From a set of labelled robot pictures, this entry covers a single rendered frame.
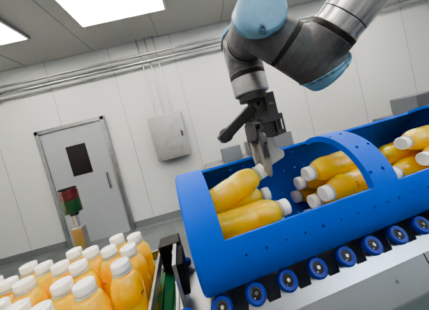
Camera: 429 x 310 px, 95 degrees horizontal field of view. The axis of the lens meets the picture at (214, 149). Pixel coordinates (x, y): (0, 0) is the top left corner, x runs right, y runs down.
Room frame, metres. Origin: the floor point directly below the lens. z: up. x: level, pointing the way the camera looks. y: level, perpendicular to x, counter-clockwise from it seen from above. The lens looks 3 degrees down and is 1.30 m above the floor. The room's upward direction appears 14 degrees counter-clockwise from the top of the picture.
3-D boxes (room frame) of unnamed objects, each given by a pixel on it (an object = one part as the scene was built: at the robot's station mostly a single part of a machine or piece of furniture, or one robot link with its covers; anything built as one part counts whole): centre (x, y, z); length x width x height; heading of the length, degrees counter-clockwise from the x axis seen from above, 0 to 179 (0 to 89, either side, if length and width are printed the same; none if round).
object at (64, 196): (0.76, 0.59, 1.23); 0.06 x 0.06 x 0.04
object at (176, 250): (0.47, 0.15, 0.99); 0.10 x 0.02 x 0.12; 10
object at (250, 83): (0.52, -0.13, 1.41); 0.10 x 0.09 x 0.05; 10
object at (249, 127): (0.52, -0.14, 1.32); 0.09 x 0.08 x 0.12; 100
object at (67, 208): (0.76, 0.59, 1.18); 0.06 x 0.06 x 0.05
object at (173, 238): (0.66, 0.23, 0.95); 0.10 x 0.07 x 0.10; 10
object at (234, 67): (0.51, -0.13, 1.49); 0.10 x 0.09 x 0.12; 3
